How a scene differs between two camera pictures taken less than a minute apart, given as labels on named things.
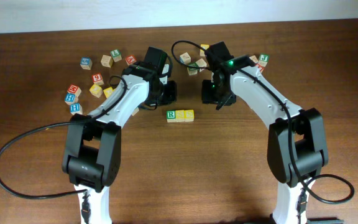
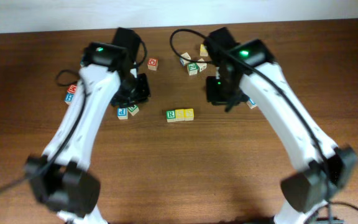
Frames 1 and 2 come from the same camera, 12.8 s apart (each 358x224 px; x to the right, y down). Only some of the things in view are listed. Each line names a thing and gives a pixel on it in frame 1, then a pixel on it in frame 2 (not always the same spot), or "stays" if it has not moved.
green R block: [171, 116] stays
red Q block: [166, 68] -> [153, 63]
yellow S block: [189, 115] stays
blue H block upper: [71, 99] stays
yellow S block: [179, 116] stays
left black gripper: [172, 96] -> [146, 93]
